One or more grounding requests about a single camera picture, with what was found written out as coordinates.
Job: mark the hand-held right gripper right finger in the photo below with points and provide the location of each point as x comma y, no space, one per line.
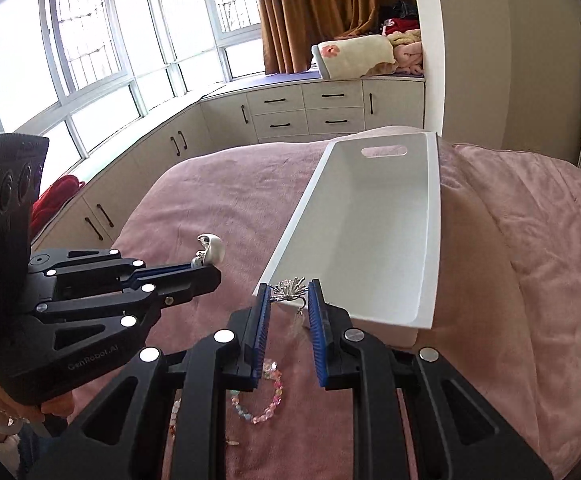
317,335

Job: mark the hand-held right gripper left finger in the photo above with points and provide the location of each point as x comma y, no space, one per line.
259,340

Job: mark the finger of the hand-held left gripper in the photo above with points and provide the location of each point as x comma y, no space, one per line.
190,282
163,271

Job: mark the silver shell-shaped clip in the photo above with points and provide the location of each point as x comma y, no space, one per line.
213,249

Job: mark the silver spiky brooch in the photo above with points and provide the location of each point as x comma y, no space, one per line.
290,289

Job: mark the white plastic storage bin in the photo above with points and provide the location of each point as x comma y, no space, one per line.
365,240

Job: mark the person's left hand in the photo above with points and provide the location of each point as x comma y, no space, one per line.
45,406

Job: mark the red cloth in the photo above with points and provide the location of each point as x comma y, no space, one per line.
55,202

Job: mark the white window seat cabinet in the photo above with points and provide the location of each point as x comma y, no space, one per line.
180,160

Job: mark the white cabinet drawer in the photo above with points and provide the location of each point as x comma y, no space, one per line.
275,100
280,124
335,121
333,95

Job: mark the pink bedspread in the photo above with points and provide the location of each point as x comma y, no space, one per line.
495,285

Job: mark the purple window seat mat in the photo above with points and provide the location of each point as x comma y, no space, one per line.
280,78

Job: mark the bay window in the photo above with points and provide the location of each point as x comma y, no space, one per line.
95,35

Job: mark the white cabinet door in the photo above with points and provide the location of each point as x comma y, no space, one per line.
395,105

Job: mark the cream floral pillow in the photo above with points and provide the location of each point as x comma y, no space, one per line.
355,57

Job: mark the pink crumpled blanket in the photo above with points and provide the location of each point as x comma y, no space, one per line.
410,55

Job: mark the brown curtain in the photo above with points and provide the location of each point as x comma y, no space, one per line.
320,10

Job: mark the red garment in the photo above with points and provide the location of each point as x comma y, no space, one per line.
403,25

